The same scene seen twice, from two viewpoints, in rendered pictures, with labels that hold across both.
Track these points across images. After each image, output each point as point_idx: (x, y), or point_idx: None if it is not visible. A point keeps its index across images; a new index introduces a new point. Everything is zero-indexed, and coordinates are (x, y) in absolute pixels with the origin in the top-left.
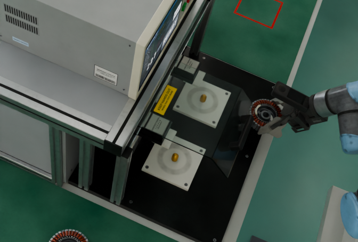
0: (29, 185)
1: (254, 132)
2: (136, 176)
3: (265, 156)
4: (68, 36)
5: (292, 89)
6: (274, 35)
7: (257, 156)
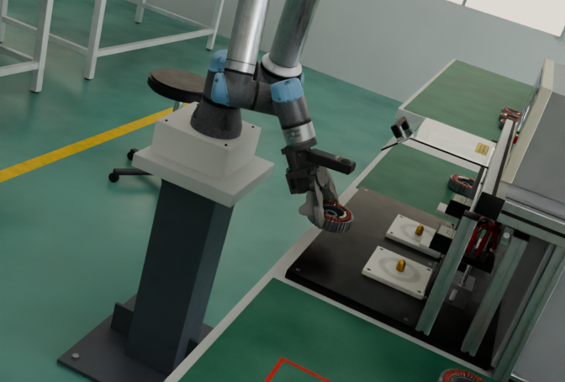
0: None
1: (327, 237)
2: None
3: (310, 227)
4: None
5: (333, 159)
6: (278, 345)
7: (319, 230)
